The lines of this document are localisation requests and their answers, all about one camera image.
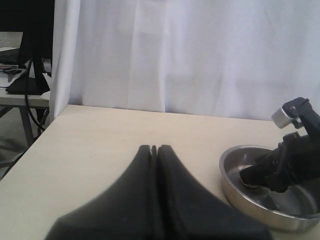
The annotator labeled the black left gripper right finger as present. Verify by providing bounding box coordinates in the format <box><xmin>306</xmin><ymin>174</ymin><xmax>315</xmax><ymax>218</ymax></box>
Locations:
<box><xmin>157</xmin><ymin>145</ymin><xmax>272</xmax><ymax>240</ymax></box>

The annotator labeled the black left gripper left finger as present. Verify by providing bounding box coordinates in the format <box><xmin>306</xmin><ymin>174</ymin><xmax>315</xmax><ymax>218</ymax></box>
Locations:
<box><xmin>46</xmin><ymin>145</ymin><xmax>160</xmax><ymax>240</ymax></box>

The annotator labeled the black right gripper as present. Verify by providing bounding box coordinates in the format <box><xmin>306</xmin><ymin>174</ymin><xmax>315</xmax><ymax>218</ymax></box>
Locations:
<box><xmin>239</xmin><ymin>132</ymin><xmax>320</xmax><ymax>193</ymax></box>

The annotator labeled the wooden die with black pips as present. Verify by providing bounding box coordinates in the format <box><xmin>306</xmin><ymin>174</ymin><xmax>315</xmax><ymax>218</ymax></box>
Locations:
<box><xmin>240</xmin><ymin>178</ymin><xmax>259</xmax><ymax>189</ymax></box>

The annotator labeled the round stainless steel bowl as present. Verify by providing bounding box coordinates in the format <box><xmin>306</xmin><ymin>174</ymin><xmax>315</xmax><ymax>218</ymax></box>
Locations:
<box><xmin>219</xmin><ymin>145</ymin><xmax>320</xmax><ymax>233</ymax></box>

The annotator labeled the white curtain backdrop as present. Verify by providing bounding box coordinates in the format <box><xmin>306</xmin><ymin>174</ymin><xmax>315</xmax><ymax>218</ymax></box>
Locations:
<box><xmin>49</xmin><ymin>0</ymin><xmax>320</xmax><ymax>120</ymax></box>

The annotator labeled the grey side table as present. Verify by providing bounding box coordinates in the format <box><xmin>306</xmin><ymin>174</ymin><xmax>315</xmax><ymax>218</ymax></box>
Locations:
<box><xmin>0</xmin><ymin>72</ymin><xmax>49</xmax><ymax>147</ymax></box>

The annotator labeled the black monitor stand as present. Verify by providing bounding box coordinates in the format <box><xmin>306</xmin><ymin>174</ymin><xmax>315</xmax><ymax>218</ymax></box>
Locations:
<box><xmin>0</xmin><ymin>0</ymin><xmax>55</xmax><ymax>96</ymax></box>

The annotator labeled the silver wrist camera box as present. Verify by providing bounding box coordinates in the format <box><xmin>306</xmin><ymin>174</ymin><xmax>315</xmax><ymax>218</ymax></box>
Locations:
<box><xmin>271</xmin><ymin>97</ymin><xmax>309</xmax><ymax>129</ymax></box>

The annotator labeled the black cable on side table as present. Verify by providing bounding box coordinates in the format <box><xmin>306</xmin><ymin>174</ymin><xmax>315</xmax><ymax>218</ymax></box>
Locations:
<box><xmin>24</xmin><ymin>58</ymin><xmax>46</xmax><ymax>131</ymax></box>

